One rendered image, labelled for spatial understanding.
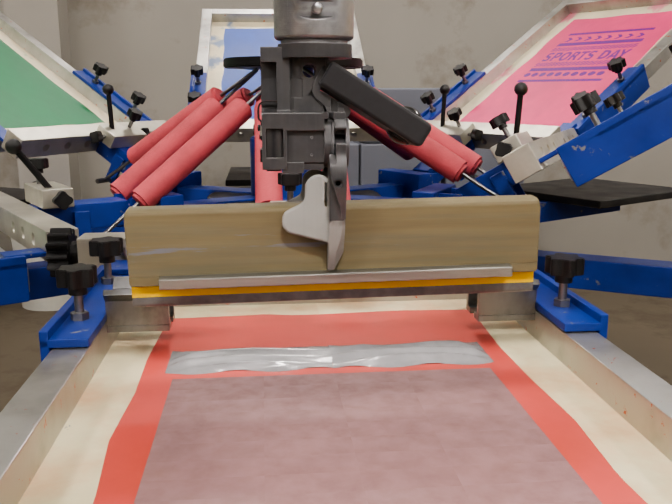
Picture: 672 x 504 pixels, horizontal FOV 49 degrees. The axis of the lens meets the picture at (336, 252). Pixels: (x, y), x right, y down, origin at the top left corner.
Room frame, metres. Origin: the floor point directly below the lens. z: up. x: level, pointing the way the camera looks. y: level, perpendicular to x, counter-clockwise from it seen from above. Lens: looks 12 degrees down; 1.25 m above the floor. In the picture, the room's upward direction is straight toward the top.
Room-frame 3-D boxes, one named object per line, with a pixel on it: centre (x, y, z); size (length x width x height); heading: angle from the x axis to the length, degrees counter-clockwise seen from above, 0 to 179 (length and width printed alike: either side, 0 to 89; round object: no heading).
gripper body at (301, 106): (0.73, 0.03, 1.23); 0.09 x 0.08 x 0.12; 96
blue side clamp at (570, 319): (0.93, -0.26, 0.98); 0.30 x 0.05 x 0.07; 6
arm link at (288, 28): (0.72, 0.02, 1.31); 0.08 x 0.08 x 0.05
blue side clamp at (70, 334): (0.88, 0.29, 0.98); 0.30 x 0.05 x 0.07; 6
